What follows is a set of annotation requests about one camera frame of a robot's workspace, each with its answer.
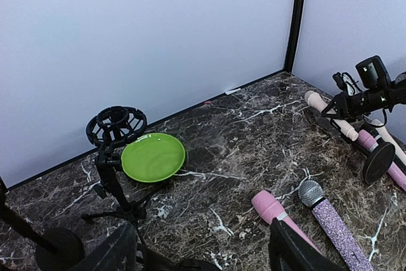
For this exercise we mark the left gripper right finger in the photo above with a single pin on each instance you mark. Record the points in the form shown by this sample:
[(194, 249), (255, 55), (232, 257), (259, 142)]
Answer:
[(289, 251)]

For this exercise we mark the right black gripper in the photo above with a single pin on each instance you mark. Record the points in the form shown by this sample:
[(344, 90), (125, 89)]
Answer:
[(338, 107)]

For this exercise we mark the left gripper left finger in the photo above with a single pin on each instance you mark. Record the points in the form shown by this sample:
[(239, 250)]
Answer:
[(116, 252)]

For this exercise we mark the pink microphone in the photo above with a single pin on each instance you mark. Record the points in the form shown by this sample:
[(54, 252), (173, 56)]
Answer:
[(269, 209), (398, 176)]

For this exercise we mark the pink microphone front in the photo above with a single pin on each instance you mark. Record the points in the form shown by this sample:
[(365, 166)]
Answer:
[(269, 209)]

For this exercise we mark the purple glitter microphone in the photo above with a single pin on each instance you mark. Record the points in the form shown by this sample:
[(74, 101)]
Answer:
[(311, 195)]

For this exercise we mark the black tripod mic stand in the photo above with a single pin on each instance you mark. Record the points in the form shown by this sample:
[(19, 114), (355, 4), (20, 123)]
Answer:
[(111, 129)]

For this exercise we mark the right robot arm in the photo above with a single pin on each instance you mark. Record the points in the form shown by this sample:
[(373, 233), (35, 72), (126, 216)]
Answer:
[(379, 93)]

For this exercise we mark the green plate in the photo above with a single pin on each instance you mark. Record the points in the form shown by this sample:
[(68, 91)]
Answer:
[(154, 157)]

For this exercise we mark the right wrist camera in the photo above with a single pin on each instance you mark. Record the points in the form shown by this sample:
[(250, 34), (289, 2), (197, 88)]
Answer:
[(346, 83)]

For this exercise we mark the right black frame post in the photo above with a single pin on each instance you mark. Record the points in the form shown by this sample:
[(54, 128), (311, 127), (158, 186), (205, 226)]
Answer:
[(296, 19)]

